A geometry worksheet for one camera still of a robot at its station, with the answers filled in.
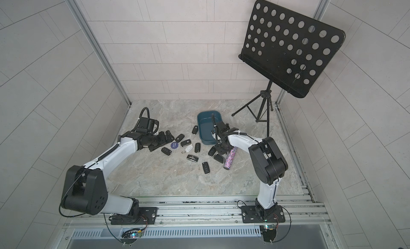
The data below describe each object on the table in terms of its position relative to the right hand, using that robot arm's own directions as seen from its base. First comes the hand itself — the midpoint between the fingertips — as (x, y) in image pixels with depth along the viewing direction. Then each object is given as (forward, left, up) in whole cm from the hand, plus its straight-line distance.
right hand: (222, 148), depth 95 cm
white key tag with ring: (0, +20, +3) cm, 21 cm away
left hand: (+2, +28, +11) cm, 30 cm away
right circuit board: (-42, -16, +1) cm, 45 cm away
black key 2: (0, +15, +3) cm, 15 cm away
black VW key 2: (+3, +22, +4) cm, 23 cm away
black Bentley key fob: (-6, +17, +3) cm, 19 cm away
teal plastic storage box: (+13, +9, +6) cm, 17 cm away
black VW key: (+7, +26, +4) cm, 27 cm away
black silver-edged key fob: (-7, +2, +2) cm, 8 cm away
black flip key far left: (-1, +33, +4) cm, 33 cm away
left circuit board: (-40, +42, +3) cm, 58 cm away
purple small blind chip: (+2, +28, +3) cm, 29 cm away
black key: (+12, +16, +4) cm, 21 cm away
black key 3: (-3, +6, +2) cm, 7 cm away
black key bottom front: (-12, +10, +3) cm, 16 cm away
